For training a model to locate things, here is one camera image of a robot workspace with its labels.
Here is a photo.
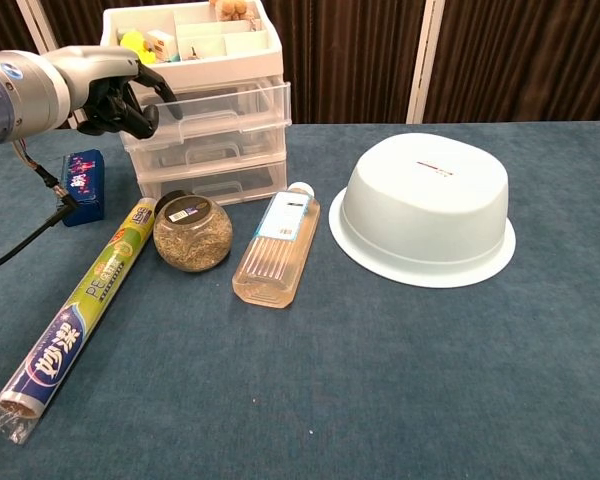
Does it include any light blue plastic basin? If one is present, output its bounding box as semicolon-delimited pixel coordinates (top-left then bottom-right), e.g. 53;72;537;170
328;131;517;290

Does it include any white plastic drawer organizer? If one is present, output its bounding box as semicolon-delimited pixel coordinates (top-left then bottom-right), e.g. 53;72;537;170
100;0;292;207

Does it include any dark blue printed carton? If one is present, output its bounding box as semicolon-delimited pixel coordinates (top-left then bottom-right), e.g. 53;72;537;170
61;148;106;228

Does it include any yellow rubber duck toy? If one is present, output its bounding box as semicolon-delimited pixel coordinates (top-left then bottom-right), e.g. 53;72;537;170
119;29;158;66

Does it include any cling film roll in wrapper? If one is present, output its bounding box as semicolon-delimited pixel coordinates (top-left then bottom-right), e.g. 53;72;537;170
0;196;157;447

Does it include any round glass jar black lid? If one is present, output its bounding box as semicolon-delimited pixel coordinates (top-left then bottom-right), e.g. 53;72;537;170
152;189;234;274

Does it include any clear plastic drawer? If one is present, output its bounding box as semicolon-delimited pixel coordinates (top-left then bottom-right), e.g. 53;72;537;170
128;121;289;180
138;159;288;207

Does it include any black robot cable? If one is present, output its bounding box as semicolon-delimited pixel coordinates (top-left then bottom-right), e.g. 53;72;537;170
0;141;80;278

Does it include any small white carton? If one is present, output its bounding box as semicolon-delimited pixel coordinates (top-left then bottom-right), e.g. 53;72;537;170
145;29;179;63

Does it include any dark brown pleated curtain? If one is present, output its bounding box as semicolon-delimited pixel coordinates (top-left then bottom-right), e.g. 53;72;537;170
0;0;600;126

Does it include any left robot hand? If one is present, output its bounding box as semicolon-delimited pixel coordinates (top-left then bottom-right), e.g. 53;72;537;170
47;45;184;141

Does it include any teal table cloth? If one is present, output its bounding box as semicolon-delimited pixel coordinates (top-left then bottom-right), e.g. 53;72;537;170
0;118;600;480

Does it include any brown plush toy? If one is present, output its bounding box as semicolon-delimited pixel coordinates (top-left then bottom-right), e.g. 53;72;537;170
209;0;254;23

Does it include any clear drawer holding white object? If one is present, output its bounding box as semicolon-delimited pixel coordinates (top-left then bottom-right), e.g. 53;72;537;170
118;81;292;152

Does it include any clear square bottle white cap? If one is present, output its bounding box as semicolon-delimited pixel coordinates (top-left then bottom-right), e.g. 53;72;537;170
231;182;321;310

